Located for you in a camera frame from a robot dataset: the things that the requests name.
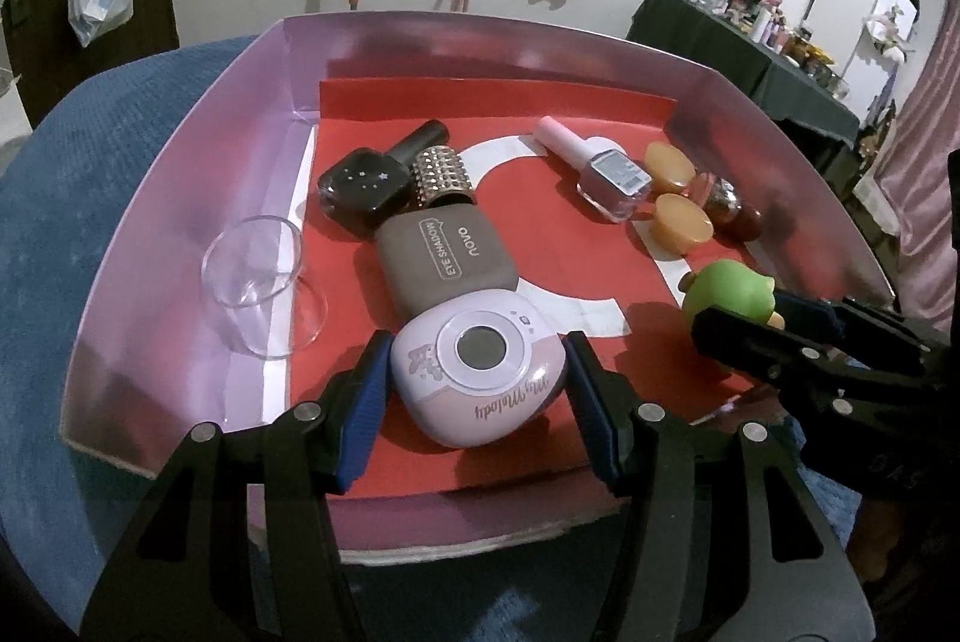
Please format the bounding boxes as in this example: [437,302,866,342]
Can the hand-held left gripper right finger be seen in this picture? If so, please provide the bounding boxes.
[562,331,878,642]

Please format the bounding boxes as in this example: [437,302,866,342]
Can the studded metal cylinder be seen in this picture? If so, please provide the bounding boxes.
[409,145,477,209]

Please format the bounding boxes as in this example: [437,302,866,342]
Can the pink nail polish bottle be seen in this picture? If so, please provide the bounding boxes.
[534,115,652,224]

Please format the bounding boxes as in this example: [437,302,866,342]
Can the glitter bottle with ball cap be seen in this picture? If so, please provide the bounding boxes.
[690,171,764,242]

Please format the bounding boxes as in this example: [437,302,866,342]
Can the pink round compact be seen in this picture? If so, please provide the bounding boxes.
[390,289,571,448]

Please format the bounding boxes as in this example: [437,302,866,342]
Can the group of cosmetic bottles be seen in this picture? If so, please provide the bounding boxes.
[651,0,852,103]

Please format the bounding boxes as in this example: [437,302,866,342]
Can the black nail polish bottle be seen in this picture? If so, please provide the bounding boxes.
[316,119,451,238]

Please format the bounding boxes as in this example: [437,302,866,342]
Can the amber round block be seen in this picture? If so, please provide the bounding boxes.
[643,142,697,193]
[652,193,713,253]

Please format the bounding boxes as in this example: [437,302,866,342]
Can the table with dark cloth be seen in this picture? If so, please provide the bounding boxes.
[626,0,862,155]

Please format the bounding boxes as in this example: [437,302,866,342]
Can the pink curtain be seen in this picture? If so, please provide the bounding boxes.
[874,4,960,332]

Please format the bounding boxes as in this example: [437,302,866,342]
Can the person's right forearm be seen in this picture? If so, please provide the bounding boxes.
[844,496,960,583]

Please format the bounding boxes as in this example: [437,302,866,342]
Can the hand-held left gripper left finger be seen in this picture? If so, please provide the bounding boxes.
[79,328,397,642]

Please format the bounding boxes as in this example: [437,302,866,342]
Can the green toy figure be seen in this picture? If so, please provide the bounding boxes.
[679,259,785,343]

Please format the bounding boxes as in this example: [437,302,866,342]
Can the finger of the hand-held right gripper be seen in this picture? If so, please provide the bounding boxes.
[772,289,950,358]
[690,304,931,418]

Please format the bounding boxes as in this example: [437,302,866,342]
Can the white hanging ornament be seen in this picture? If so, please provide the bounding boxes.
[862,8,916,62]

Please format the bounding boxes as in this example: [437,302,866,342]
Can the clear plastic cup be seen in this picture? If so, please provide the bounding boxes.
[202,214,329,359]

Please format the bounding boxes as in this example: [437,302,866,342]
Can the grey eyeshadow case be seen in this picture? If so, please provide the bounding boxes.
[375,203,522,320]

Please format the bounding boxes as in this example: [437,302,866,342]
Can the pink cardboard tray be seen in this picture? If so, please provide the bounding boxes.
[60,12,897,564]

